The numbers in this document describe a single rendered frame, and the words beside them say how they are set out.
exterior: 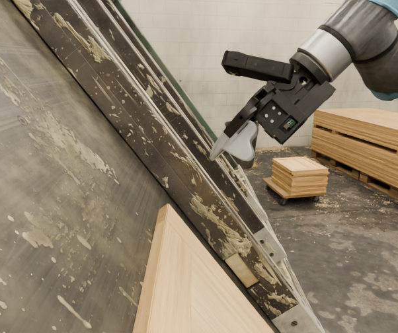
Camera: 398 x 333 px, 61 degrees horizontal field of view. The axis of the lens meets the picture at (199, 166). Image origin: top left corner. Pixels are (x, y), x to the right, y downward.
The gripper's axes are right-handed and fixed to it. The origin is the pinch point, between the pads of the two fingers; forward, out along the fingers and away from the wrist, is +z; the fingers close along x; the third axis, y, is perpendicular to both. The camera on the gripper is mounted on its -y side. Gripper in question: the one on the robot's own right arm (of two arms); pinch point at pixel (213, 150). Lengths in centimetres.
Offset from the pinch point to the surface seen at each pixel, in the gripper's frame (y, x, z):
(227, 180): 1.6, 39.7, 7.3
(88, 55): -23.8, -7.7, 2.5
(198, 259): 11.0, -8.4, 11.5
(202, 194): 3.4, 4.1, 7.3
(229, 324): 19.7, -11.3, 13.2
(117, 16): -60, 41, -4
